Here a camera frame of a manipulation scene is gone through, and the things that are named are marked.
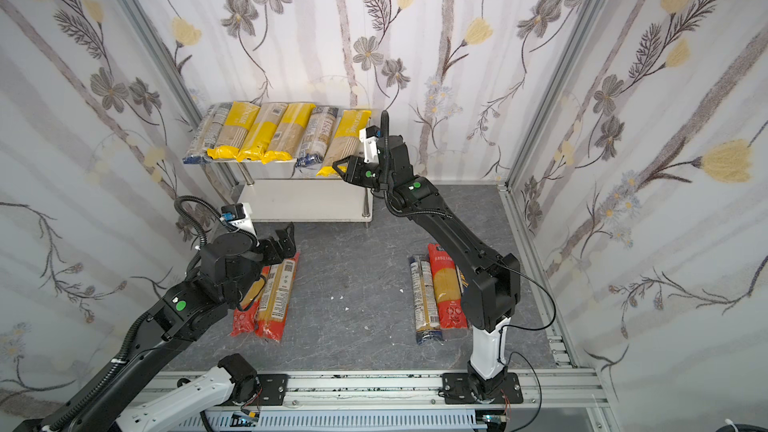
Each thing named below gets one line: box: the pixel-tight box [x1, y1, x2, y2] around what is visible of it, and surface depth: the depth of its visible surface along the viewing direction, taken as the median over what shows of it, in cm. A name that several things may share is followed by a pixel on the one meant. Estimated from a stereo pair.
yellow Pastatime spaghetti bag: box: [206, 101, 260, 160], surface depth 83 cm
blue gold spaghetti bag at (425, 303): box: [408, 254, 444, 345], surface depth 88 cm
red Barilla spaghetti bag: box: [428, 243, 469, 329], surface depth 90 cm
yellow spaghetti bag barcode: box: [262, 104, 316, 165], surface depth 84 cm
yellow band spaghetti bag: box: [237, 102, 288, 163], surface depth 83 cm
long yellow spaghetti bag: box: [316, 110, 372, 177], surface depth 82 cm
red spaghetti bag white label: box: [255, 252, 300, 342], surface depth 86 cm
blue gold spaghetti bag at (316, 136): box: [296, 106, 339, 166], surface depth 83 cm
